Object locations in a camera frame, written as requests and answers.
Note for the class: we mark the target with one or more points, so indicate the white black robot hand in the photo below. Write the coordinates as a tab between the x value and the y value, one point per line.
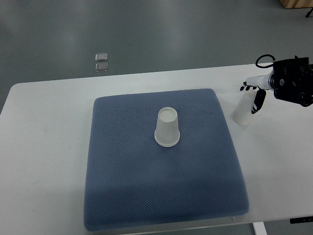
261	82

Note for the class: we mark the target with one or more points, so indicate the white table leg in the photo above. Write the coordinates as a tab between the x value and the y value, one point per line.
259	228

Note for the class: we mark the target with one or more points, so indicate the white paper cup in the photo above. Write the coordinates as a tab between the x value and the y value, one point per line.
167	132
242	114

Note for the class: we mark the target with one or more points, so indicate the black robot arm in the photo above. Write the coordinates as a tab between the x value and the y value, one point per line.
291	80

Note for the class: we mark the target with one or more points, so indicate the blue mesh cushion pad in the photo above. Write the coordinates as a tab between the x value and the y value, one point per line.
133	181

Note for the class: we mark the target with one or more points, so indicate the wooden box corner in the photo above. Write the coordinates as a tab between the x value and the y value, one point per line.
294	4

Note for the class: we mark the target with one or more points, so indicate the white paper cup on cushion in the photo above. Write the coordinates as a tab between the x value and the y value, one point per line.
167	132

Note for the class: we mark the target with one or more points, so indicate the black tripod leg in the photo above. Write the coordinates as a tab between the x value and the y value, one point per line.
309	13

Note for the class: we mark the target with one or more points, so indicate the upper metal floor plate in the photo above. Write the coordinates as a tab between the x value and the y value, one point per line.
101	57

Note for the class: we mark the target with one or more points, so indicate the black table control panel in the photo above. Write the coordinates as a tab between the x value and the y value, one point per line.
298	220

